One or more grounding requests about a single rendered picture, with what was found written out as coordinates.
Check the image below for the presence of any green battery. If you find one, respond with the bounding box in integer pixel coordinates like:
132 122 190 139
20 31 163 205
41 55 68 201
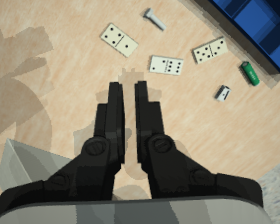
241 61 260 86

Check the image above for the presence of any blue rack of bins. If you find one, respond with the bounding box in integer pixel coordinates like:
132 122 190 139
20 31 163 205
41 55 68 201
208 0 280 73

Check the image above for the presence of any white domino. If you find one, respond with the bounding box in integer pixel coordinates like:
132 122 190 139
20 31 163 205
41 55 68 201
101 22 139 57
149 55 184 75
193 36 228 64

